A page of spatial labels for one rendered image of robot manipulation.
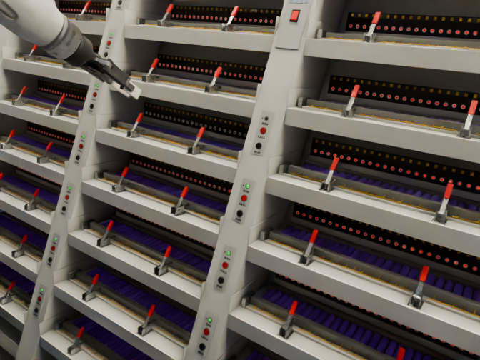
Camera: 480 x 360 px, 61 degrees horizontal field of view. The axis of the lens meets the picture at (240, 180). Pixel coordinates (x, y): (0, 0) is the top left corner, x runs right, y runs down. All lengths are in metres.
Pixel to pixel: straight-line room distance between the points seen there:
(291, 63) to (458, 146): 0.46
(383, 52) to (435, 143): 0.26
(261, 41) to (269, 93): 0.16
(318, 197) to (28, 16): 0.75
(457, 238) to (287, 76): 0.57
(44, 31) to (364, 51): 0.73
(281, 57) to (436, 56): 0.39
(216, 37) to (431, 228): 0.81
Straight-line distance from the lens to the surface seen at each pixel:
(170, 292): 1.28
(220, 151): 1.26
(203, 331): 1.20
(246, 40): 1.25
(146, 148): 1.36
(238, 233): 1.13
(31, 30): 0.99
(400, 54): 1.08
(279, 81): 1.15
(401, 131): 1.02
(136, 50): 1.63
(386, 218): 1.00
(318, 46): 1.14
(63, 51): 1.04
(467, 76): 1.25
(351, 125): 1.05
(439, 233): 0.99
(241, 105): 1.18
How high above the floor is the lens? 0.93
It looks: 1 degrees down
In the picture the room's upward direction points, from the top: 16 degrees clockwise
